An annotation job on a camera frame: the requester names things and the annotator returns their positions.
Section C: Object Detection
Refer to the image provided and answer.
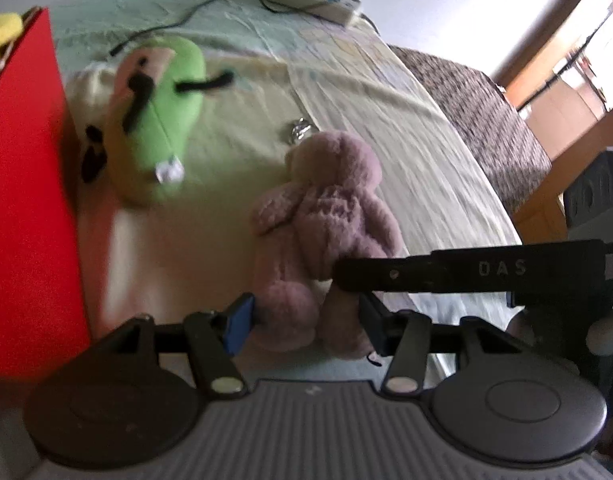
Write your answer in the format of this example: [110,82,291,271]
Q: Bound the pink teddy bear plush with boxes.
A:
[250,131,404,360]

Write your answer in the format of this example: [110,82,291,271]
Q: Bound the brown patterned blanket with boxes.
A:
[391,46,551,214]

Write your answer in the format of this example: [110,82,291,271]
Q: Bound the red cardboard box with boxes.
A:
[0,9,90,382]

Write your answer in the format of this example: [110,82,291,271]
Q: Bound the green avocado plush toy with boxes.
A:
[81,36,235,206]

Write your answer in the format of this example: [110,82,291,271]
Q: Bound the light green bed sheet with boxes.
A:
[48,0,525,376]

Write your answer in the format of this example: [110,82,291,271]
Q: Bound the black charger cable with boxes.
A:
[108,0,388,58]

